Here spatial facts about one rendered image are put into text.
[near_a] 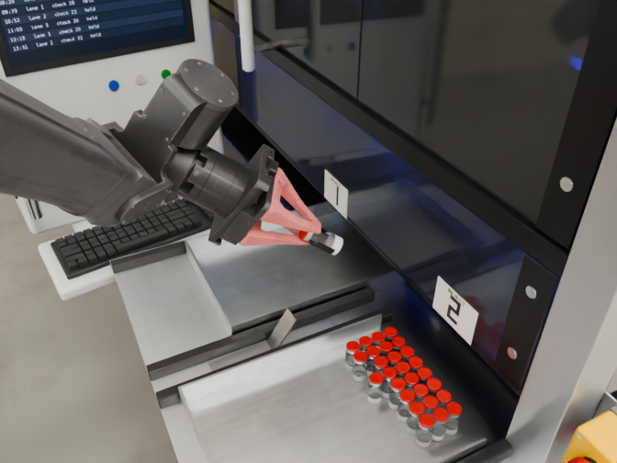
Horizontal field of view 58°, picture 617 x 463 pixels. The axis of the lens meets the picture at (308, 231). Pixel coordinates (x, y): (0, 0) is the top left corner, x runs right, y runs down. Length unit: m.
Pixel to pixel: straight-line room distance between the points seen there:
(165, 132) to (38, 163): 0.16
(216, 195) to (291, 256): 0.56
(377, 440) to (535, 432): 0.20
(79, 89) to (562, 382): 1.05
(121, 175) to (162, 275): 0.66
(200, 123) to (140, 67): 0.84
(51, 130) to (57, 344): 1.99
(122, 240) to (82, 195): 0.86
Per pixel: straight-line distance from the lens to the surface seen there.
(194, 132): 0.51
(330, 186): 1.04
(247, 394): 0.87
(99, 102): 1.33
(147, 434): 1.96
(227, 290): 1.03
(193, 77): 0.51
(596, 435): 0.72
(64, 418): 2.09
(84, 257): 1.27
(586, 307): 0.64
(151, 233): 1.30
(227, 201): 0.56
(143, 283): 1.09
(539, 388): 0.74
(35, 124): 0.34
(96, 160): 0.42
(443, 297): 0.82
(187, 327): 0.98
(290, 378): 0.89
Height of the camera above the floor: 1.56
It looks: 36 degrees down
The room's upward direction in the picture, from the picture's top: straight up
